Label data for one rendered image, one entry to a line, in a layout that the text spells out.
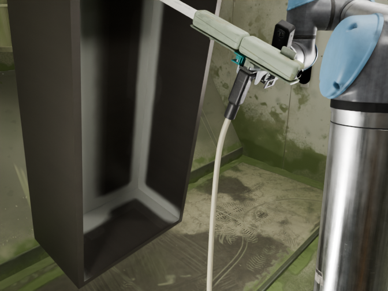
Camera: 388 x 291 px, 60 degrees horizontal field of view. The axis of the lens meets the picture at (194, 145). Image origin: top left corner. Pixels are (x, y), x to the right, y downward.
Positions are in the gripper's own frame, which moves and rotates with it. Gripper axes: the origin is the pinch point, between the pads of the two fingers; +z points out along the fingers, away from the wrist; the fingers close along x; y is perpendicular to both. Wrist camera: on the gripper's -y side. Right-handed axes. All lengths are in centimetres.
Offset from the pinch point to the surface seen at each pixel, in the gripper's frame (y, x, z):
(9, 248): 161, 83, 16
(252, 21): 43, 107, -203
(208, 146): 149, 78, -162
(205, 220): 153, 24, -96
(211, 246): 50, -16, 6
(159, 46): 30, 61, -39
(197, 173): 161, 66, -138
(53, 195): 72, 39, 21
